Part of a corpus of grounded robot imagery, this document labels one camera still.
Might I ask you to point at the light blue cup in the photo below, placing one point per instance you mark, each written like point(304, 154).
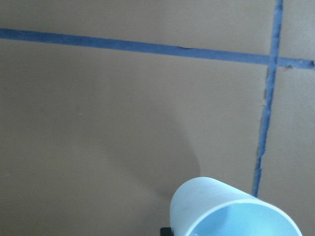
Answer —
point(204, 206)

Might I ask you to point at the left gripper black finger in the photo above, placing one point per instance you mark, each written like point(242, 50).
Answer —
point(166, 231)

